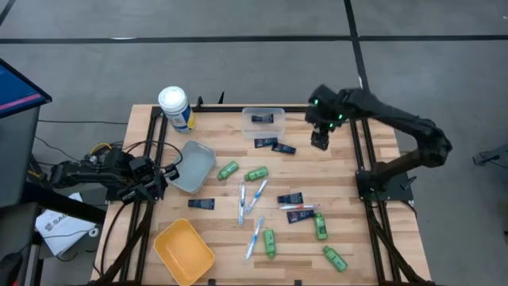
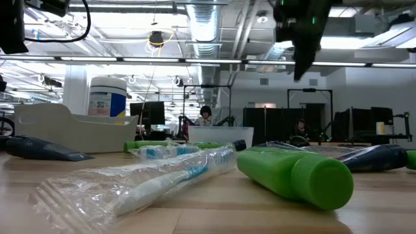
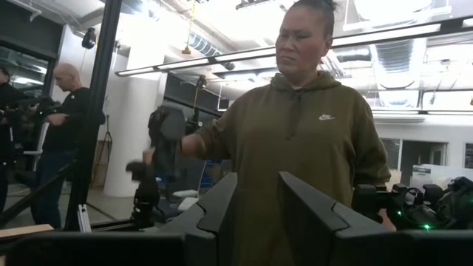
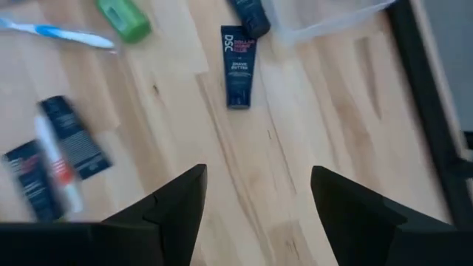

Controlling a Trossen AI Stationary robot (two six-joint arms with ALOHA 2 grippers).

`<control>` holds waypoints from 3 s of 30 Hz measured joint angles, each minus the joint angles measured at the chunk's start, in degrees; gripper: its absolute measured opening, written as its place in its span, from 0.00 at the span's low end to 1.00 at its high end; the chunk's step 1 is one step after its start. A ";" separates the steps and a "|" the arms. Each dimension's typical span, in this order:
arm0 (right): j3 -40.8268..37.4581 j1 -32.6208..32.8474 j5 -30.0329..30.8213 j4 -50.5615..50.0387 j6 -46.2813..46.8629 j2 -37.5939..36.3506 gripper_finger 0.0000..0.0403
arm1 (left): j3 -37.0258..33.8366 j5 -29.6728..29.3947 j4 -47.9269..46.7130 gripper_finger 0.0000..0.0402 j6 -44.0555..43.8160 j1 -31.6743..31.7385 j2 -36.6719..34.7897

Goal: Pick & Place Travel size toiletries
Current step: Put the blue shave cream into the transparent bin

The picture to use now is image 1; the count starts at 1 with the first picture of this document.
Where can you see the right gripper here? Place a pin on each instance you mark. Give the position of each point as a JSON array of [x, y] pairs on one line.
[[325, 107]]

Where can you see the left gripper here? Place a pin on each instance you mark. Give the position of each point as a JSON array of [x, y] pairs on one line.
[[147, 172]]

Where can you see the grey plastic bin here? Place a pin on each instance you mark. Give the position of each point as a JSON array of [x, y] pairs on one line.
[[194, 165]]

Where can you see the red toothbrush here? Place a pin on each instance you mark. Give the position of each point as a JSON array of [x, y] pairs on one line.
[[297, 207]]

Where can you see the blue toothbrush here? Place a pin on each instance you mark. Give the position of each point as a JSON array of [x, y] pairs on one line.
[[256, 195], [241, 202], [254, 238]]

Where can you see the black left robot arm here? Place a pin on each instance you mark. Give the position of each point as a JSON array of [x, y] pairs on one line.
[[79, 171]]

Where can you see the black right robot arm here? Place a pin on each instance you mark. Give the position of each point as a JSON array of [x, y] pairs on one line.
[[397, 115]]

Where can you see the clear plastic bin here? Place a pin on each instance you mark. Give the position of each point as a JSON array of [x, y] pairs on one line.
[[278, 131]]

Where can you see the white wipes canister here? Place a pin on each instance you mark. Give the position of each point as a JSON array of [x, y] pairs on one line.
[[174, 105]]

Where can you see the yellow plastic bin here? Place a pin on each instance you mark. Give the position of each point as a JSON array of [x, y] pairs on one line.
[[182, 252]]

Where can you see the white printed paper box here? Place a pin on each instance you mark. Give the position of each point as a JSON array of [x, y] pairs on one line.
[[59, 230]]

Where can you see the grey cabinet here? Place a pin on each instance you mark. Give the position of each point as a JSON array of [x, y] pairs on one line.
[[16, 159]]

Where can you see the monitor with blue screen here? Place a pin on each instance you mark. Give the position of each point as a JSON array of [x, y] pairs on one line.
[[16, 91]]

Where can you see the black computer mouse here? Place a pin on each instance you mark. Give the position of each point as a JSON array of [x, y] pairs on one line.
[[10, 270]]

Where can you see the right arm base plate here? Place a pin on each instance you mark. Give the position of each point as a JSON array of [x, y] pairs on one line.
[[397, 192]]

